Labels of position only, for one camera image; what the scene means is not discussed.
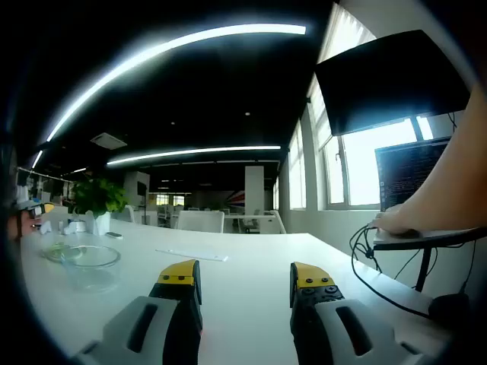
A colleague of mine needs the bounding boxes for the black laptop stand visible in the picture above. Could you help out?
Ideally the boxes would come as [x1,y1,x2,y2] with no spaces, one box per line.
[372,227,484,293]

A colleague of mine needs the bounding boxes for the white plant pot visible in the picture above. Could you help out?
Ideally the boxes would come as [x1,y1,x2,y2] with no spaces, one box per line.
[93,211,112,236]

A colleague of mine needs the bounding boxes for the black laptop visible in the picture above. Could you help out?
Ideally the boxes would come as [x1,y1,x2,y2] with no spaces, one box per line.
[374,136,454,244]

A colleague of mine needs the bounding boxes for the person's left hand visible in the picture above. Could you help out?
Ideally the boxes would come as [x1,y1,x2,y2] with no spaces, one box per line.
[8,214,24,243]

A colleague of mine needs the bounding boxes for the white office chair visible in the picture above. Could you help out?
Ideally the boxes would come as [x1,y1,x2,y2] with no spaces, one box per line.
[175,210,225,233]

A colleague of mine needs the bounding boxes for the office window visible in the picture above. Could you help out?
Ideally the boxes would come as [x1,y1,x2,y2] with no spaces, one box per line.
[288,113,454,212]

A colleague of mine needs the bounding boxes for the black computer mouse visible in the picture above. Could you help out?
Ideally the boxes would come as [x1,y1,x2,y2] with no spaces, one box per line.
[429,292,472,321]

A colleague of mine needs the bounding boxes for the green container lid with latches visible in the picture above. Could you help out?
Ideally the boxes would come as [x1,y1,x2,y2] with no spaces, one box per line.
[40,243,77,263]

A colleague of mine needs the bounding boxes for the green leafy plant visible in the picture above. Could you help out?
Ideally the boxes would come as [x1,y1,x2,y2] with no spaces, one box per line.
[70,178,129,220]

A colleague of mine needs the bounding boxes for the long ceiling light strip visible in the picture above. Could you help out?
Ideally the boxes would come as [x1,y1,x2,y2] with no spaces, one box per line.
[45,23,307,142]

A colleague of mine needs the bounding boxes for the white tabletop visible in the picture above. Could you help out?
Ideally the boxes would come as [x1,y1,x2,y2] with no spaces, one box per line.
[18,218,457,365]

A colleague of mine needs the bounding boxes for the black monitor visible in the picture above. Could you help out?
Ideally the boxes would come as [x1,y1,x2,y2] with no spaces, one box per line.
[314,29,471,137]

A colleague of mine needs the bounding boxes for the short ceiling light strip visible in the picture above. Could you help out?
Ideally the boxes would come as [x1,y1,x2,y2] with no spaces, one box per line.
[106,145,282,166]

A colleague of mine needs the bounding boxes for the ceiling air conditioner unit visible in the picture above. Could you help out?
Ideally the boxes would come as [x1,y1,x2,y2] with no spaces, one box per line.
[90,132,128,150]

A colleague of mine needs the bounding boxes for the black laptop cables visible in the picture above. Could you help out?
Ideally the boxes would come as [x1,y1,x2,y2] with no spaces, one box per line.
[349,224,433,319]

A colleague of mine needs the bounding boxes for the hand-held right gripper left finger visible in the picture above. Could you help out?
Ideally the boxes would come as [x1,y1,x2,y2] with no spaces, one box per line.
[72,259,205,365]

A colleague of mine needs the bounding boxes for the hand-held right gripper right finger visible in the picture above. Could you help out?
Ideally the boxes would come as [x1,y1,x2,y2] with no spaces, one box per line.
[288,261,431,365]

